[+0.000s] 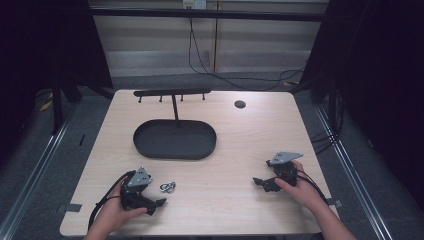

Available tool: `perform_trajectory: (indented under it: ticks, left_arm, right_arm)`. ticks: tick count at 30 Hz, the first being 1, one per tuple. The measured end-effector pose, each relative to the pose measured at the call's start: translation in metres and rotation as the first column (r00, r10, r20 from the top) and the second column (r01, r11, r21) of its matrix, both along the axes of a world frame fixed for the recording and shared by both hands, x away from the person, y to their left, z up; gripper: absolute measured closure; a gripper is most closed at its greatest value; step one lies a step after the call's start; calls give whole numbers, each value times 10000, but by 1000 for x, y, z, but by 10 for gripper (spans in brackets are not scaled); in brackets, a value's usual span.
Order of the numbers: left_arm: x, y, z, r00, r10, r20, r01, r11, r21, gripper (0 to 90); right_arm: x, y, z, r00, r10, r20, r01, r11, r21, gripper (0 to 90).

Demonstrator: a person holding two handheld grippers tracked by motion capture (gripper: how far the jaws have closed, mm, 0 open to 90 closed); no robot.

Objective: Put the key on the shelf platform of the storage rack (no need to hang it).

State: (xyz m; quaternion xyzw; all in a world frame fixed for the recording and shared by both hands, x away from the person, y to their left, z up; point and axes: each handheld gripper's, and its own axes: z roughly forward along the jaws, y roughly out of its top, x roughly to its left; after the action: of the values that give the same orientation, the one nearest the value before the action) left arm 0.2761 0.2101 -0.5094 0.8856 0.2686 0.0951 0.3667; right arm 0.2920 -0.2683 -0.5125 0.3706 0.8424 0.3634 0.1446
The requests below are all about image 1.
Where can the black hanger stand with tray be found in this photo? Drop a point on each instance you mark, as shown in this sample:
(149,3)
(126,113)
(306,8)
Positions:
(173,140)

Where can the black curtain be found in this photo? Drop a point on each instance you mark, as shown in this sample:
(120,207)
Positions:
(50,50)
(376,83)

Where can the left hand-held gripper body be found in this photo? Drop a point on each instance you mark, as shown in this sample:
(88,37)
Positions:
(139,178)

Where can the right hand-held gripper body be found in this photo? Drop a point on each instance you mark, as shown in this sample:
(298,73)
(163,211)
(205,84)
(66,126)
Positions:
(286,168)

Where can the person's right hand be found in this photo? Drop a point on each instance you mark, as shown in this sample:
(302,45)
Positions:
(305,191)

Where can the grey tape strip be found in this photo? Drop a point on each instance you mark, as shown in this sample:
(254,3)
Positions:
(335,202)
(69,208)

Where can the black round table grommet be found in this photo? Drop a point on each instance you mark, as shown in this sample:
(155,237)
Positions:
(240,104)

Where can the black horizontal frame bar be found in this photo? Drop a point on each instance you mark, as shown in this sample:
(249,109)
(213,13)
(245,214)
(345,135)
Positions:
(206,14)

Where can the metal floor rail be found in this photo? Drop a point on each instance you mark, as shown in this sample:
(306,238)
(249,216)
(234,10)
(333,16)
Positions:
(353,180)
(33,176)

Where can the white wall socket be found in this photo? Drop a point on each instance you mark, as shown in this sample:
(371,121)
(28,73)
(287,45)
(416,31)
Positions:
(194,3)

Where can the black metal stand leg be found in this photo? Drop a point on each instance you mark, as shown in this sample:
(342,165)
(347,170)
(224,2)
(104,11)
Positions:
(57,110)

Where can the person's left hand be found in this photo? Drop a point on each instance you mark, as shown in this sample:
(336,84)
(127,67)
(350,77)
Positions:
(113,213)

